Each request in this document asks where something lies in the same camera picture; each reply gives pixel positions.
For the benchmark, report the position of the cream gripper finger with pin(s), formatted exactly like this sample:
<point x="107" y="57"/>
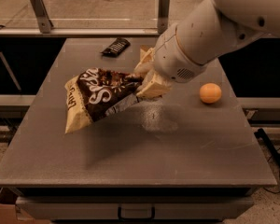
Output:
<point x="146" y="59"/>
<point x="154" y="85"/>

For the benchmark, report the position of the brown chip bag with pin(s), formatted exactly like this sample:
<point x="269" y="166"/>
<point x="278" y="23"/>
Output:
<point x="96" y="94"/>

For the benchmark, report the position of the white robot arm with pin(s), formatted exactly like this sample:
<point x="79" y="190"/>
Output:
<point x="212" y="29"/>

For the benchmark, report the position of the black rxbar chocolate bar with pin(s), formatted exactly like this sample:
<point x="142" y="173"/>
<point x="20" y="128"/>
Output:
<point x="116" y="48"/>

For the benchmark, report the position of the orange fruit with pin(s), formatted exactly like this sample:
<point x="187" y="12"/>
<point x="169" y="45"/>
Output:
<point x="210" y="93"/>

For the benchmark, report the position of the black stand leg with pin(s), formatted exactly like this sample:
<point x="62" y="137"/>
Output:
<point x="275" y="154"/>

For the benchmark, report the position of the cardboard box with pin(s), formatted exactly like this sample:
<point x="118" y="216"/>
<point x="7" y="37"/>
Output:
<point x="11" y="214"/>

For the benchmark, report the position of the middle metal bracket post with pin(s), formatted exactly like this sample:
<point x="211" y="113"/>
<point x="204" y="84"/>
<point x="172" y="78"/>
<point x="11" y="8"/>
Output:
<point x="163" y="15"/>

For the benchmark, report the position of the metal bracket post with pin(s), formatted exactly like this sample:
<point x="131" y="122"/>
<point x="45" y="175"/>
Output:
<point x="163" y="15"/>
<point x="42" y="17"/>

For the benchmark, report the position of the metal rail behind table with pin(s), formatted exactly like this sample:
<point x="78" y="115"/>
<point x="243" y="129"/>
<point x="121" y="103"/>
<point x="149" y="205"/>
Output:
<point x="78" y="32"/>

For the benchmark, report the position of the left metal bracket post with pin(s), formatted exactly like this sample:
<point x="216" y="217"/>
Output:
<point x="42" y="17"/>

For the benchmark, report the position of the grey drawer with handle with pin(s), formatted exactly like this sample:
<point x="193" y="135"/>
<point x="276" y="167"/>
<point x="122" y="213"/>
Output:
<point x="134" y="208"/>

